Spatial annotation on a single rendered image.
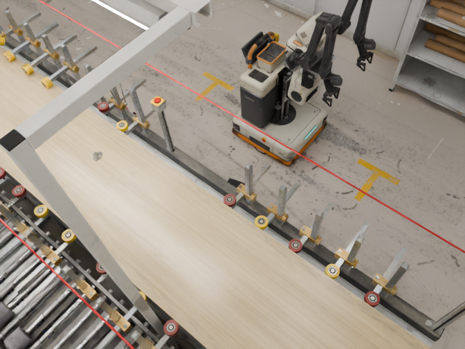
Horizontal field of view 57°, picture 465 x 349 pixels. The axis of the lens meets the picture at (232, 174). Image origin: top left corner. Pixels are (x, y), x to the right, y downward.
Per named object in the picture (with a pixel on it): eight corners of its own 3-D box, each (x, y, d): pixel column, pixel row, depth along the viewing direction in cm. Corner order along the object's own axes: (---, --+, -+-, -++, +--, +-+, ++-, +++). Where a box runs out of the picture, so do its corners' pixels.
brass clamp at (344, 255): (338, 249, 258) (340, 246, 253) (358, 262, 253) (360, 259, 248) (333, 257, 255) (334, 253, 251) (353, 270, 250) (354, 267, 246)
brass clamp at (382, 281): (375, 275, 249) (377, 271, 245) (396, 289, 244) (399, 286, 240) (370, 283, 247) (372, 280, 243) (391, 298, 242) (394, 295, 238)
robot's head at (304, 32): (293, 32, 293) (307, 25, 280) (310, 16, 301) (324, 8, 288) (304, 50, 297) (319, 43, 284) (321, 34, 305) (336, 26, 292)
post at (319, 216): (310, 244, 276) (319, 208, 236) (315, 247, 275) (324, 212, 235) (307, 248, 275) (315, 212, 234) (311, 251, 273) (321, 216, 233)
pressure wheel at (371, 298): (378, 302, 240) (383, 296, 230) (371, 314, 236) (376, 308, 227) (365, 293, 243) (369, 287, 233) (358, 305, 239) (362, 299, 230)
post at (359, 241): (344, 266, 267) (359, 234, 226) (349, 270, 265) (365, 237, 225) (341, 271, 265) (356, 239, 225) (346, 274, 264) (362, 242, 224)
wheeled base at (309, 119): (230, 134, 407) (229, 117, 386) (270, 95, 432) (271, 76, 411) (288, 170, 382) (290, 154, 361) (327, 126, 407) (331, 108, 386)
